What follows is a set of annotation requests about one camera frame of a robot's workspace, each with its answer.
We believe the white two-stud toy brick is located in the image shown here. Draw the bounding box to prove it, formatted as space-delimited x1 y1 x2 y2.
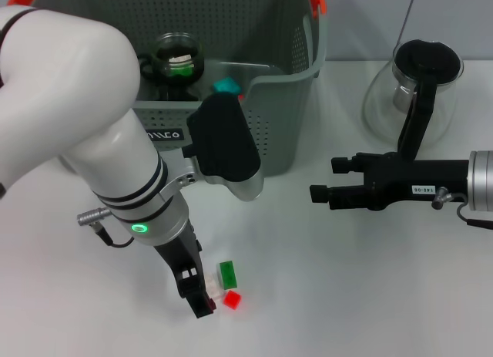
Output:
203 274 225 297

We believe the thin grey wall cable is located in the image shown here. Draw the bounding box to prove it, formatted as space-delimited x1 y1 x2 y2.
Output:
396 0 421 45

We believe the glass pitcher with black handle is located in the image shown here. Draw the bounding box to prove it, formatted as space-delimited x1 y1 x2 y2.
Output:
361 39 466 157

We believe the right arm cable with connector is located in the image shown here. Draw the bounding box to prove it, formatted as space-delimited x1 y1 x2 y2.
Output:
431 187 493 231

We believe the teal square toy brick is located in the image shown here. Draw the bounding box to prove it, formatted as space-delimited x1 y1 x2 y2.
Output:
212 77 242 95

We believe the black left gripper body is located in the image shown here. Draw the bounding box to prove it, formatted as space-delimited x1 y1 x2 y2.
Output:
153 222 204 281

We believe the small red toy brick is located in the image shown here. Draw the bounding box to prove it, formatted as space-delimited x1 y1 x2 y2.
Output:
223 290 243 310

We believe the grey-green perforated storage bin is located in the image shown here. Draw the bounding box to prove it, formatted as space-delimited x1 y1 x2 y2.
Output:
7 0 330 179

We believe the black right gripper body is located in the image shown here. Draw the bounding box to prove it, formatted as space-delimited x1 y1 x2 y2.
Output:
363 151 472 213

